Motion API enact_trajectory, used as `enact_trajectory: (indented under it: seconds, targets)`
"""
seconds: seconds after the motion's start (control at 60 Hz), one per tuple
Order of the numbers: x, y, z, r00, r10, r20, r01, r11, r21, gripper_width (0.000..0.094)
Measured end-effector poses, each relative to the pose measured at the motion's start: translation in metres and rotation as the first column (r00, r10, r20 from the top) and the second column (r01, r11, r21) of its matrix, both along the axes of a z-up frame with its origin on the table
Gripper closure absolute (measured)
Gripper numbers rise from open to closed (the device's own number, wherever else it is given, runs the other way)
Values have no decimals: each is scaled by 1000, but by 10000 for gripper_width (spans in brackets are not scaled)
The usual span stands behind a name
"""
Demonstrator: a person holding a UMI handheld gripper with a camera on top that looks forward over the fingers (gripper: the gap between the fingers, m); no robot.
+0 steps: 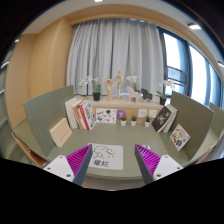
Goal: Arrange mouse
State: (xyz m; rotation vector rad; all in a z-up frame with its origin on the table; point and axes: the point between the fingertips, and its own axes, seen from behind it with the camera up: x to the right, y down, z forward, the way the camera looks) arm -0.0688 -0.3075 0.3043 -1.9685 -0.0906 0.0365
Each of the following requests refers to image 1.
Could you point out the white orchid centre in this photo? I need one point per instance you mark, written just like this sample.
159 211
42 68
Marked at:
133 81

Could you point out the green desk divider left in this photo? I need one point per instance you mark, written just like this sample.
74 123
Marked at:
44 112

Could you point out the white mouse pad with drawing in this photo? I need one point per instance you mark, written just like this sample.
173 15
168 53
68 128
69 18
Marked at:
107 157

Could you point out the small potted plant left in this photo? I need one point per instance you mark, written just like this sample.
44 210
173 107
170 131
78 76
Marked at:
123 120

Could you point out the illustrated white card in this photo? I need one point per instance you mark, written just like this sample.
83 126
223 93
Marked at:
107 116

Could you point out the small potted plant right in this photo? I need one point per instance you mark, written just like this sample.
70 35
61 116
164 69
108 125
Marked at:
147 121

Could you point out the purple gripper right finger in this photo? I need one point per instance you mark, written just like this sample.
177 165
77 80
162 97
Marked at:
154 167

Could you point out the white book standing left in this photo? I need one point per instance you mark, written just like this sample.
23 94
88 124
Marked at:
70 112

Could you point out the red and white book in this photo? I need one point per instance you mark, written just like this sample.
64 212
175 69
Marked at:
87 113

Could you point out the grey curtain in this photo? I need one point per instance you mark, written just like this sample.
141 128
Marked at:
105 48

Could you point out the wooden shelf ledge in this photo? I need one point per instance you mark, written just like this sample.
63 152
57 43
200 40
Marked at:
139 109

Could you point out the colourful illustrated book right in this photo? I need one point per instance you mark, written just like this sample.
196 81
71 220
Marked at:
179 137

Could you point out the beige notebook leaning left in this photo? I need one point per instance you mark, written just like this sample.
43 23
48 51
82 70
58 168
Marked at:
61 132

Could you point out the white orchid black pot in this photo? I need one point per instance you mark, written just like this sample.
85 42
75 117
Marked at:
96 86
162 95

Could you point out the wooden mannequin figure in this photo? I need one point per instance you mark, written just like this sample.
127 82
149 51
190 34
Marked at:
120 80

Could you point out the pink horse figure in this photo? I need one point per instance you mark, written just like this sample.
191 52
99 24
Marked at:
132 94

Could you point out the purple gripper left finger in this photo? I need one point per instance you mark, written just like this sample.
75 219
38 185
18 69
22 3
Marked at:
72 167

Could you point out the white orchid black pot left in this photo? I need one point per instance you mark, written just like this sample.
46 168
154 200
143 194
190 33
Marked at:
96 86

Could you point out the wooden hand model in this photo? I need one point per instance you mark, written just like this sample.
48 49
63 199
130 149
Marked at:
109 88

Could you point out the white computer mouse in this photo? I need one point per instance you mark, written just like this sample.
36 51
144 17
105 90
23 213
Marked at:
147 147

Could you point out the green desk divider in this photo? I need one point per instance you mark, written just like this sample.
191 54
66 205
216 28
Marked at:
44 112
196 119

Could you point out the white book behind black book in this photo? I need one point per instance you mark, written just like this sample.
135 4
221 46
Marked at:
171 119

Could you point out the small potted plant middle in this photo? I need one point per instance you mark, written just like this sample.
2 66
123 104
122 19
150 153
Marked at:
133 120

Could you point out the white orchid black pot right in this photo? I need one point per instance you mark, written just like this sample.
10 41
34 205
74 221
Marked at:
162 95

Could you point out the small potted plant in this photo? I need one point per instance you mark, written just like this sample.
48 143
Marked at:
147 121
133 120
123 120

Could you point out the green desk divider right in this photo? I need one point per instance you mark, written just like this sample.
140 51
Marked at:
196 119

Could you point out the dark horse figure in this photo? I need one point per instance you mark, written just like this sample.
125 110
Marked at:
146 94

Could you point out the purple round card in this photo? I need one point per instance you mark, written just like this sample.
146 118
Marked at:
120 113

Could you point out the black book leaning right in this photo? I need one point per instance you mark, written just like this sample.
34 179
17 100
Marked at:
161 119

